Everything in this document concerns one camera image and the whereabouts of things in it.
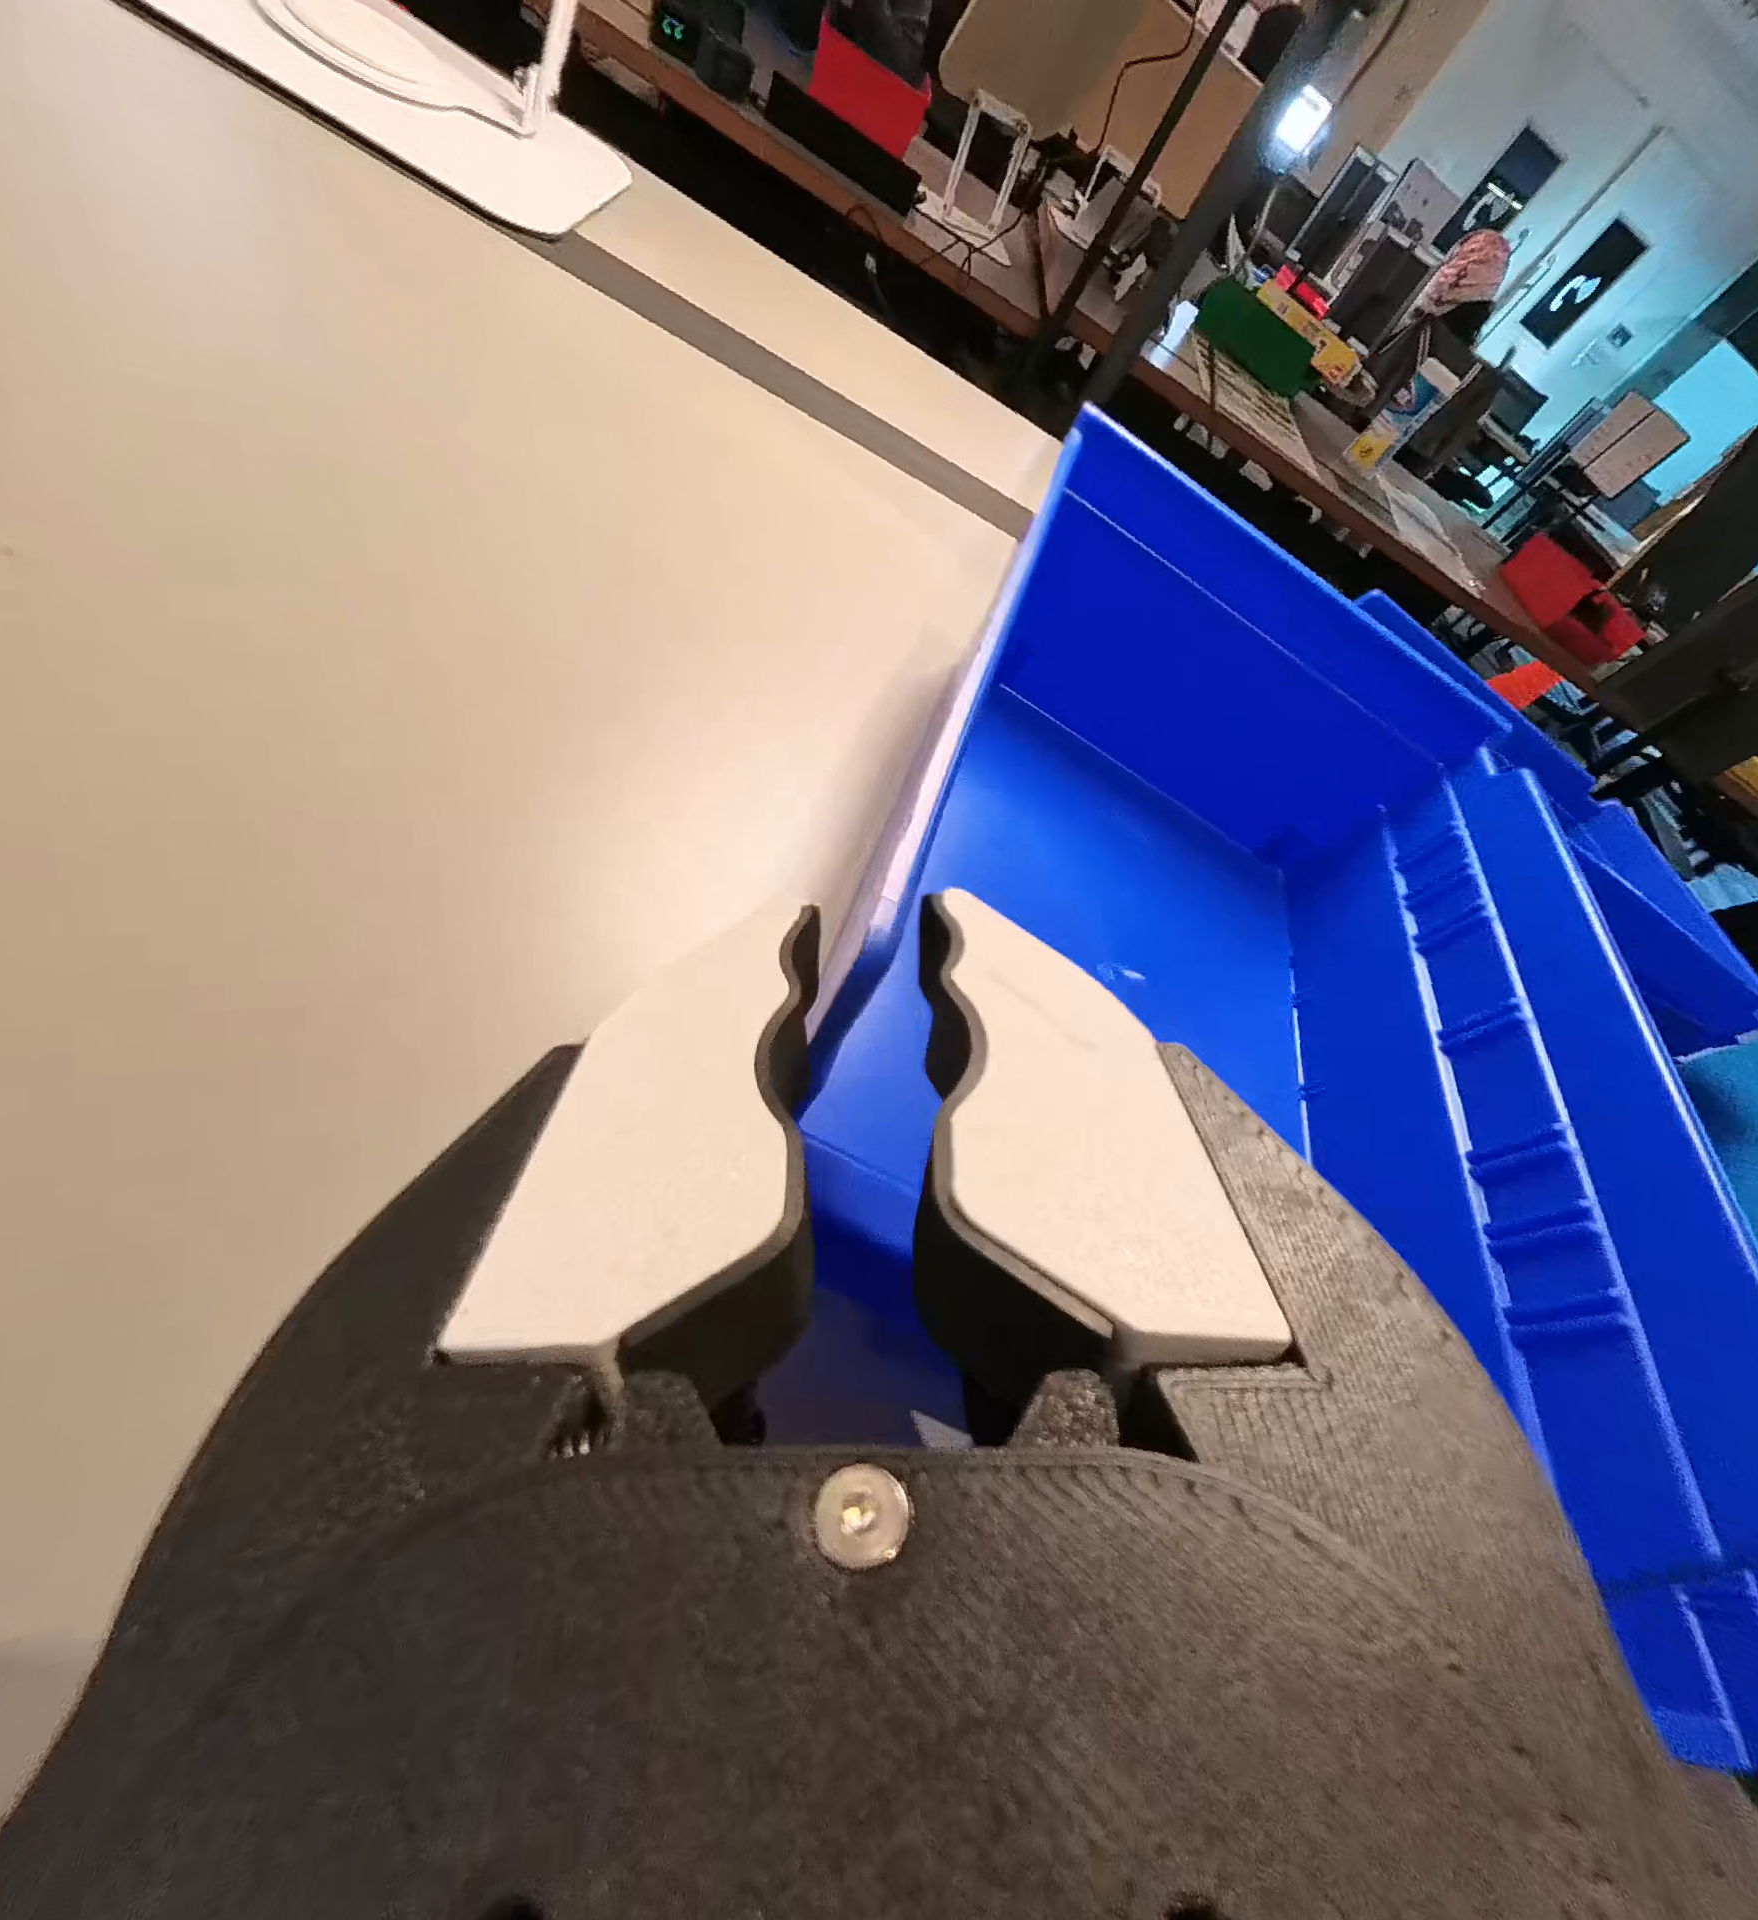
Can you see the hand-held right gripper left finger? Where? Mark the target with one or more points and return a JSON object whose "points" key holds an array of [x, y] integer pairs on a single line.
{"points": [[639, 1186]]}

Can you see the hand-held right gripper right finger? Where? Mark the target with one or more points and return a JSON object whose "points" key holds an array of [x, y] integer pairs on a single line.
{"points": [[1105, 1186]]}

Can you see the green box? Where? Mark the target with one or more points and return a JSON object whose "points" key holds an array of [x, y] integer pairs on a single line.
{"points": [[1255, 331]]}

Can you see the red plastic crate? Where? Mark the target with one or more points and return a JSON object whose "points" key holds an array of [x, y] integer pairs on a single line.
{"points": [[874, 76]]}

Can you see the white stand base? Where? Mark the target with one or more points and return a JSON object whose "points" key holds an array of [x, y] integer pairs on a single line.
{"points": [[399, 105]]}

